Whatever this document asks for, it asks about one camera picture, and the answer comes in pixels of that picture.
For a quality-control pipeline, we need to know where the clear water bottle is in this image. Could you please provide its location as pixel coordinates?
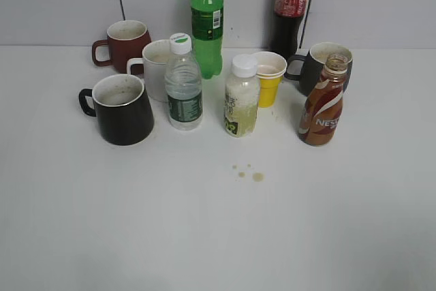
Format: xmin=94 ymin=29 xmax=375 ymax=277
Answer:
xmin=164 ymin=33 xmax=203 ymax=131

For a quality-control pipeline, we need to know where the dark grey ceramic mug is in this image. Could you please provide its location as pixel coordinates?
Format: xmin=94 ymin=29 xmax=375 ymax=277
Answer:
xmin=284 ymin=42 xmax=353 ymax=96

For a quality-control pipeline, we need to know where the black ceramic mug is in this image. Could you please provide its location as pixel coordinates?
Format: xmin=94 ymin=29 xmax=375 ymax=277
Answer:
xmin=78 ymin=74 xmax=155 ymax=146

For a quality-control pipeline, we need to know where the green soda bottle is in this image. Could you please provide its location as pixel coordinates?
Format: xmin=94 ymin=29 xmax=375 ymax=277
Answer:
xmin=191 ymin=0 xmax=224 ymax=79

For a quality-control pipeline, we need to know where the cola bottle red label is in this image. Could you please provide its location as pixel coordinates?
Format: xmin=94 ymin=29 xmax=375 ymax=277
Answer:
xmin=269 ymin=0 xmax=307 ymax=59

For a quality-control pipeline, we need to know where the red ceramic mug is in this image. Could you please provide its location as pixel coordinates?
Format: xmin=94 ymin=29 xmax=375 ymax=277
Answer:
xmin=91 ymin=20 xmax=151 ymax=74

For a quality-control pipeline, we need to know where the white cap juice bottle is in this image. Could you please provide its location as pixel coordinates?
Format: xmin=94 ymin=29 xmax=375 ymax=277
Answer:
xmin=224 ymin=54 xmax=260 ymax=138

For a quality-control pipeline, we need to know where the brown coffee bottle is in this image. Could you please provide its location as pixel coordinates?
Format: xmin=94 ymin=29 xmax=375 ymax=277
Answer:
xmin=298 ymin=53 xmax=348 ymax=147

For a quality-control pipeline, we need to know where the yellow paper cup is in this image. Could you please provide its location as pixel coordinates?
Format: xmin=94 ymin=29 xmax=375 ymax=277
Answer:
xmin=253 ymin=51 xmax=287 ymax=108

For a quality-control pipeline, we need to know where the white ceramic mug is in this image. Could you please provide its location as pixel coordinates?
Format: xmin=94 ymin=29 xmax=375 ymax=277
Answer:
xmin=126 ymin=39 xmax=172 ymax=102

